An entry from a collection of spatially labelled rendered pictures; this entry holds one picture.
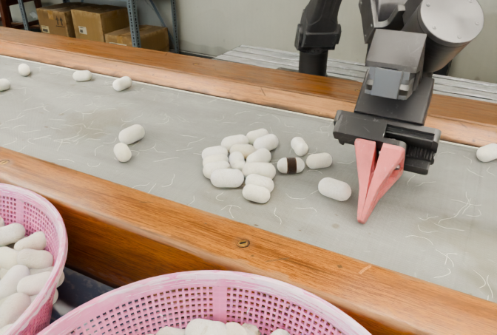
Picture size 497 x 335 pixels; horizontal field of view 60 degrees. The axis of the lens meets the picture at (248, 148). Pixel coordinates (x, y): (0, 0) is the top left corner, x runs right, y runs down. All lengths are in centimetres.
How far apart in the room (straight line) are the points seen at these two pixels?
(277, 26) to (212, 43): 52
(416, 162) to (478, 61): 210
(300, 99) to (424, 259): 34
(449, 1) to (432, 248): 22
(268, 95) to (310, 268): 39
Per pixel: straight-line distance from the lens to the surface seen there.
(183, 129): 63
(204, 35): 313
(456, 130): 65
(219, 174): 48
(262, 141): 55
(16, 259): 45
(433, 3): 44
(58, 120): 71
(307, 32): 91
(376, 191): 44
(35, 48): 103
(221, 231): 39
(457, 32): 43
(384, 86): 39
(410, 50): 40
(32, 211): 48
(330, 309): 33
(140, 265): 43
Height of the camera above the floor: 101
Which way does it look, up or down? 29 degrees down
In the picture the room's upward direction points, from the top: straight up
